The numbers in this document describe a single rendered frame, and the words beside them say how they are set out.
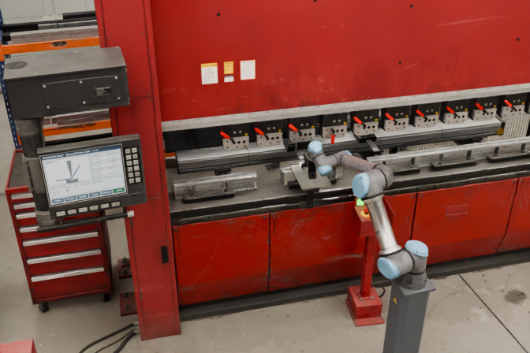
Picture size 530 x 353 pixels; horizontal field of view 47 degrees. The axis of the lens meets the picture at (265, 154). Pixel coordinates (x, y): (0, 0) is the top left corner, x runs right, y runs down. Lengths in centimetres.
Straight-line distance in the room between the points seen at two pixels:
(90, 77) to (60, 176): 48
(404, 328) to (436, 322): 86
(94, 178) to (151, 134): 45
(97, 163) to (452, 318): 255
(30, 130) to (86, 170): 30
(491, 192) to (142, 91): 241
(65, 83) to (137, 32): 48
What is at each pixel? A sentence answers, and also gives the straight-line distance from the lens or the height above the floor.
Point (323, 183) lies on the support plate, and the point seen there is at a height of 100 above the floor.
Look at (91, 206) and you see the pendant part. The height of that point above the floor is 128.
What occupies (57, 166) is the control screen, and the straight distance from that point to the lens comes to 289.
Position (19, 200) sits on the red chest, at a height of 92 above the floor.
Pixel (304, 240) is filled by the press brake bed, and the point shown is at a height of 52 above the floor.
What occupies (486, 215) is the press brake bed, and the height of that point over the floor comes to 50.
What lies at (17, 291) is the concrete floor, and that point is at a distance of 466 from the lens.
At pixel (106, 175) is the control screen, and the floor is 143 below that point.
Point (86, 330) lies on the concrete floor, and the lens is 423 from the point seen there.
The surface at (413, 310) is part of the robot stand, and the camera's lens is 336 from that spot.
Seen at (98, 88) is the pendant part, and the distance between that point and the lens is 275.
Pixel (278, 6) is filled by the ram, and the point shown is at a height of 200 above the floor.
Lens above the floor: 292
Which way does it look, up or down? 30 degrees down
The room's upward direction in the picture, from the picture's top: straight up
